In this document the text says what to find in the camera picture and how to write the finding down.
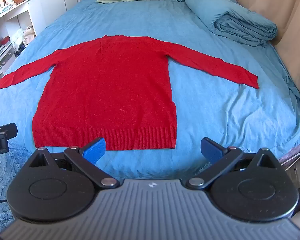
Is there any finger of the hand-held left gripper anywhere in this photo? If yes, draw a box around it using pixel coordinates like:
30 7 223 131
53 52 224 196
0 123 18 139

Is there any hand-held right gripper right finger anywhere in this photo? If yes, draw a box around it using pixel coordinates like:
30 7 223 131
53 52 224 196
185 137 282 190

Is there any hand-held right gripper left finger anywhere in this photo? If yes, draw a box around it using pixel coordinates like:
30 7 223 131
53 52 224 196
27 137 120 189

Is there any red knit sweater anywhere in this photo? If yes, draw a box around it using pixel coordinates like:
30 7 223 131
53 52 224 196
0 34 259 151

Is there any fluffy blue rug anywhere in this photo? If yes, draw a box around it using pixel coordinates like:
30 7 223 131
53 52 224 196
0 140 40 233

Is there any bed with blue sheet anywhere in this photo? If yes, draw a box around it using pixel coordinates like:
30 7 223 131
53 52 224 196
0 0 300 180

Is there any white shelf unit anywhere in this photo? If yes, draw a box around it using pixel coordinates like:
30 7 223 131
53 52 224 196
0 0 38 80

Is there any folded blue duvet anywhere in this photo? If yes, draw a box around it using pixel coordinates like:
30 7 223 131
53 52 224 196
170 0 278 47

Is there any beige curtain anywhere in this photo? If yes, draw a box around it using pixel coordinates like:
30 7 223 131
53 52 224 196
226 0 300 98

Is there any white cable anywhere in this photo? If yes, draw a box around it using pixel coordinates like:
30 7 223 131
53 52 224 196
280 144 300 167

